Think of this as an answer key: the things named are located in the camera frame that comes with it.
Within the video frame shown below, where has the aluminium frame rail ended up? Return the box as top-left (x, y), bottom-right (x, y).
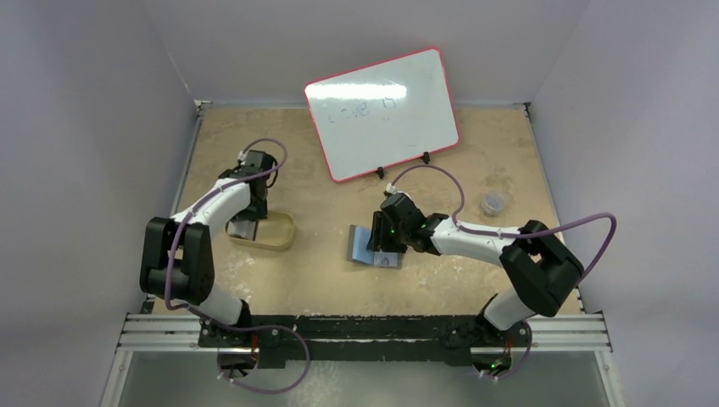
top-left (118, 315), bottom-right (611, 360)

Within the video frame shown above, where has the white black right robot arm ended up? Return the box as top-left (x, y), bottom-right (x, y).
top-left (366, 192), bottom-right (585, 345)

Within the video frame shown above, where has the small clear plastic cup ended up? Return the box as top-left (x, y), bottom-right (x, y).
top-left (480, 191), bottom-right (507, 217)

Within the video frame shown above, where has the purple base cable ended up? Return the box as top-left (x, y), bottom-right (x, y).
top-left (480, 320), bottom-right (535, 384)
top-left (191, 305), bottom-right (312, 396)

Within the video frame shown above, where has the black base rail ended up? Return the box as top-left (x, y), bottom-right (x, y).
top-left (198, 315), bottom-right (530, 370)

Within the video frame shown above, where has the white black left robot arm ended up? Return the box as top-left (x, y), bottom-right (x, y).
top-left (139, 150), bottom-right (279, 347)

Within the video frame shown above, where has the beige plastic tray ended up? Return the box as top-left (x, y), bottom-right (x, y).
top-left (225, 211), bottom-right (297, 251)

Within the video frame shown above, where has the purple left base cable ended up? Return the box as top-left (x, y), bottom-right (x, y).
top-left (191, 305), bottom-right (312, 396)

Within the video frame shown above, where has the red framed whiteboard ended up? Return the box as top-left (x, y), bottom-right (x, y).
top-left (304, 47), bottom-right (460, 182)

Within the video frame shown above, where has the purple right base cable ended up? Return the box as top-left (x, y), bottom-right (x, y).
top-left (480, 320), bottom-right (535, 384)

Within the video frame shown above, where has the grey leather card holder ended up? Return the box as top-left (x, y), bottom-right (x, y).
top-left (347, 225), bottom-right (403, 270)

